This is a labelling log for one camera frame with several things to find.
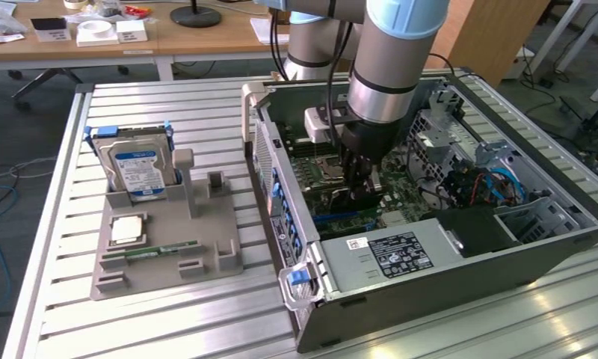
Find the grey parts rack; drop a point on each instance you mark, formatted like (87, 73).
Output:
(169, 232)

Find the hard disk with blue carrier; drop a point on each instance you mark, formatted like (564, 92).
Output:
(134, 168)

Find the flat white box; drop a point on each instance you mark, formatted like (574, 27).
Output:
(97, 42)

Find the blue expansion slot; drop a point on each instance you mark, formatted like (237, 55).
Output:
(329, 217)

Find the silver chipset heatsink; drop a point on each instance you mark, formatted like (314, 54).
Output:
(393, 219)

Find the white card with red print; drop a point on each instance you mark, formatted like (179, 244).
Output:
(3, 38)

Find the silver disk bay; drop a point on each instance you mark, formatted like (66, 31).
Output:
(538, 220)

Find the red and white packet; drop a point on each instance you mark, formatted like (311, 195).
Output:
(134, 12)

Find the CPU socket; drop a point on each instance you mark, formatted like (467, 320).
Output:
(329, 168)

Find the white tape roll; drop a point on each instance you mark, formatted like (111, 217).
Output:
(93, 28)

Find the black tripod stand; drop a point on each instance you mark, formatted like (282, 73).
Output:
(595, 112)

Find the grey power supply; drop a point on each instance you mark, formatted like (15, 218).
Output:
(343, 269)

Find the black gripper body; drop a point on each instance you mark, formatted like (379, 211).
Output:
(369, 142)

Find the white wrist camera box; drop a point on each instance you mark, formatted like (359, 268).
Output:
(315, 125)

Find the open black PC case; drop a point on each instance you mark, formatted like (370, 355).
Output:
(429, 299)

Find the black chair base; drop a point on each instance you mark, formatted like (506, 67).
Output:
(34, 80)

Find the white table frame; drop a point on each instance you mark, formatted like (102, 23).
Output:
(578, 30)

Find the wooden desk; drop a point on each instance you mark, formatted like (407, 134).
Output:
(29, 49)

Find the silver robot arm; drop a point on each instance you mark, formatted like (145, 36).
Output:
(393, 56)

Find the silver disk bracket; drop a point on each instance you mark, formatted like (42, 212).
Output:
(498, 157)

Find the blue case latch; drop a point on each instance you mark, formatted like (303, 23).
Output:
(297, 278)

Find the perforated metal cage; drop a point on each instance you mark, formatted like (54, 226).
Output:
(443, 149)

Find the clear plastic bag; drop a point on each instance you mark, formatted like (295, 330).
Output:
(0, 22)

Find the silver CPU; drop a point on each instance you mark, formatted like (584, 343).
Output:
(125, 229)

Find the beige tape roll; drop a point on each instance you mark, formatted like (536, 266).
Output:
(73, 3)

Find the white paper stack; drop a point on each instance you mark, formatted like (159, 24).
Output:
(261, 31)

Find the white barcode sticker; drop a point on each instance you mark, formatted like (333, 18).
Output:
(357, 243)

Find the black graphics card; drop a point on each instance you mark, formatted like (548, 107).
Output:
(338, 202)

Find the white box with black lid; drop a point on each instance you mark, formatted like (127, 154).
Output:
(50, 30)

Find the black round lamp base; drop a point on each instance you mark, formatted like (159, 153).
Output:
(194, 16)

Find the black rating label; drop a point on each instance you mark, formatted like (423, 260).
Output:
(398, 254)

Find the green motherboard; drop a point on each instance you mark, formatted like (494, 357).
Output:
(403, 187)

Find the green RAM stick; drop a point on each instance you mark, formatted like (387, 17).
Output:
(149, 251)

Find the plain white box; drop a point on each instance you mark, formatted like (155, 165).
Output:
(130, 31)

